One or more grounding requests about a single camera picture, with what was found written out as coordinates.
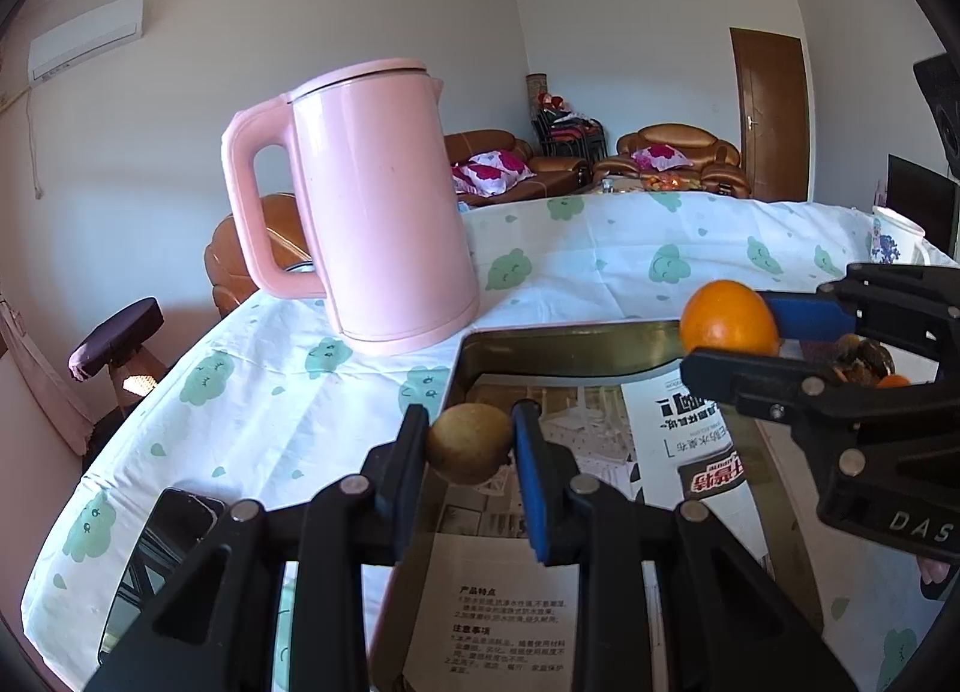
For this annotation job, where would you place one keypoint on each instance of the brown wooden door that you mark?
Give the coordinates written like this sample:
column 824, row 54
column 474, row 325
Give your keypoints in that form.
column 772, row 115

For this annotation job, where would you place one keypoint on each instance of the white mug with floral print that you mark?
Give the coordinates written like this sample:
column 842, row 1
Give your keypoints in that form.
column 892, row 235

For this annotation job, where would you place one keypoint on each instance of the pink electric kettle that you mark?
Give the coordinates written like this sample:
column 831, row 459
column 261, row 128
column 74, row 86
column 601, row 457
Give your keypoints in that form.
column 375, row 212

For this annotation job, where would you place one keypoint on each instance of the white air conditioner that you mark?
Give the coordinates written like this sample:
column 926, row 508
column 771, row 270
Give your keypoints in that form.
column 82, row 36

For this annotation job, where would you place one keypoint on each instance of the brown leather armchair with pillow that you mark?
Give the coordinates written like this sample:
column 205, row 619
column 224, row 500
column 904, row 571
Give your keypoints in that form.
column 675, row 136

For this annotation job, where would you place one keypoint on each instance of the black television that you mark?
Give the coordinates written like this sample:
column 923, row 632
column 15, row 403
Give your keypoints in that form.
column 919, row 197

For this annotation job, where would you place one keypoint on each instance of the dark purple cushioned stool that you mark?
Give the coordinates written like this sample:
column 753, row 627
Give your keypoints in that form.
column 116, row 340

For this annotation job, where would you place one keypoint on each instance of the long brown leather sofa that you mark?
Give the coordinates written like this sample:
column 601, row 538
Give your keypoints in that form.
column 484, row 141

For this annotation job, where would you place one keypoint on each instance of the large orange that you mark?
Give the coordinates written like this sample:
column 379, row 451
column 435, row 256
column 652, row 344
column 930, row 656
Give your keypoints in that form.
column 731, row 321

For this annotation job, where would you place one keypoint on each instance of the person's right hand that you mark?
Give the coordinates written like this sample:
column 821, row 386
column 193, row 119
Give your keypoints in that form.
column 936, row 576

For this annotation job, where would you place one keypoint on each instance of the brown kiwi fruit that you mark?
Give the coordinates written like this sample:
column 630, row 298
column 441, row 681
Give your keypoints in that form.
column 469, row 445

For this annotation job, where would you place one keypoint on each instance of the stacked black chairs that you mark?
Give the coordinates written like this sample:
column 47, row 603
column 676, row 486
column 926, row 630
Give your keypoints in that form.
column 566, row 133

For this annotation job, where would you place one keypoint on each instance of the wooden chair back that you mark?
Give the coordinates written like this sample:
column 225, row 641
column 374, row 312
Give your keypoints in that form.
column 225, row 250

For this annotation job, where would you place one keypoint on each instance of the black smartphone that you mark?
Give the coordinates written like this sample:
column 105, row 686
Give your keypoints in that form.
column 157, row 549

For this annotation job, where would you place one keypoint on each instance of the black speaker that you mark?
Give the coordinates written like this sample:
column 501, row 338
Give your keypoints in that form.
column 941, row 107

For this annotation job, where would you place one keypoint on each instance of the tall patterned roll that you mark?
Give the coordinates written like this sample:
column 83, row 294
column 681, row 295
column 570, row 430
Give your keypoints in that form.
column 536, row 92

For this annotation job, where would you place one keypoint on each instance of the gold metal tray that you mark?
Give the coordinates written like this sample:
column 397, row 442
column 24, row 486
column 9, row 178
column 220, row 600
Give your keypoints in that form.
column 570, row 347

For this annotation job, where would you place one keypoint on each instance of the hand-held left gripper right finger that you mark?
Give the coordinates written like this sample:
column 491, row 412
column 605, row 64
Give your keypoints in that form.
column 532, row 482

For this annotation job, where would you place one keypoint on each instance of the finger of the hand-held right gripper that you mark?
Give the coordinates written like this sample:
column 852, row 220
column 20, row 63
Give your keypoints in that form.
column 750, row 381
column 814, row 317

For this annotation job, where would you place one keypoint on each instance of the pink floral pillow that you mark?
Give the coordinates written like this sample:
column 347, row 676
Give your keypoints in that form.
column 480, row 178
column 660, row 156
column 514, row 160

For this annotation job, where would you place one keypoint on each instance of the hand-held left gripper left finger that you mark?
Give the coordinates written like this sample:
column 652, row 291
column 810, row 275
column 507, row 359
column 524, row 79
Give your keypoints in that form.
column 409, row 459

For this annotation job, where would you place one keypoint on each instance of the wooden coffee table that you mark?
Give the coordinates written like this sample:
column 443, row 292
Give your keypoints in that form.
column 637, row 184

